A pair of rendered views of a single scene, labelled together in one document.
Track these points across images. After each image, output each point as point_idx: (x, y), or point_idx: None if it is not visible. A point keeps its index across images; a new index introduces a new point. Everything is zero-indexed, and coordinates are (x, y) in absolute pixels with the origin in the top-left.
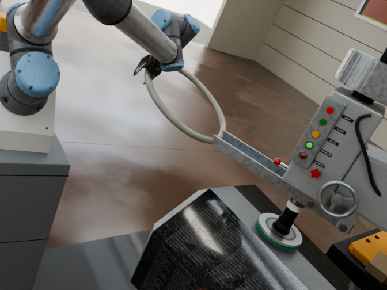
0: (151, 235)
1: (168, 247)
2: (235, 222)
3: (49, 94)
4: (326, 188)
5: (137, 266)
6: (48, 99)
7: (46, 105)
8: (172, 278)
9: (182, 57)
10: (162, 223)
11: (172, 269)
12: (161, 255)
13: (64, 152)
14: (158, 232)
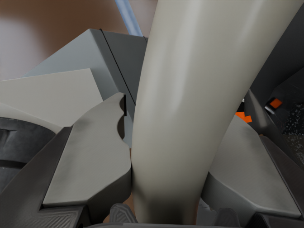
0: (280, 131)
1: (298, 162)
2: None
3: (38, 123)
4: None
5: (268, 114)
6: (45, 126)
7: (54, 130)
8: (300, 166)
9: None
10: (299, 130)
11: (301, 167)
12: (290, 149)
13: (131, 121)
14: (289, 140)
